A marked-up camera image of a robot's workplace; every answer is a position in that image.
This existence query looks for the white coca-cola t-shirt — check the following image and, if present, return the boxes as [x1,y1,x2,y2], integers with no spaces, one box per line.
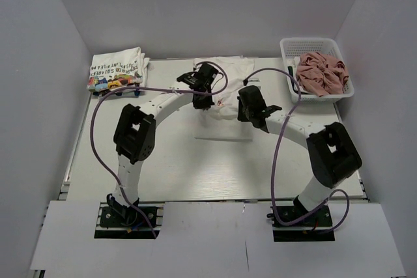
[193,56,255,142]

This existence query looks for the green and white t-shirt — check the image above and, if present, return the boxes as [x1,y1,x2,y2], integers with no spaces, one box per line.
[286,57,311,95]

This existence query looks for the pink t-shirt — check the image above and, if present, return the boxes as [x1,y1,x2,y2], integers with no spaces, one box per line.
[296,52,349,97]

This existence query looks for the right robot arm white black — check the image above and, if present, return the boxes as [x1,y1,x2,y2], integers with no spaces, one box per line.
[238,85,362,225]

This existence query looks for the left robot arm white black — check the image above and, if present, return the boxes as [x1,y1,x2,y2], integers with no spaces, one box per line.
[107,63,219,225]

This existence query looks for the folded white printed t-shirts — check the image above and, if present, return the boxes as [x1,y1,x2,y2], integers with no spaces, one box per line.
[87,47,151,96]

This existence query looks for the white plastic basket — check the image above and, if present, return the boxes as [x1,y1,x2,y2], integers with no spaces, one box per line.
[280,37,354,103]

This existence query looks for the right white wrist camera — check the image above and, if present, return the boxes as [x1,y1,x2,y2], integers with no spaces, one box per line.
[243,77,261,89]

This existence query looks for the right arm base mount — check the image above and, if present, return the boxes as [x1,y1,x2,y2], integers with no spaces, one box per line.
[265,204,336,243]

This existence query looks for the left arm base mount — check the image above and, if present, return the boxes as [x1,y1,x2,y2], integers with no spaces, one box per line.
[94,202,164,240]

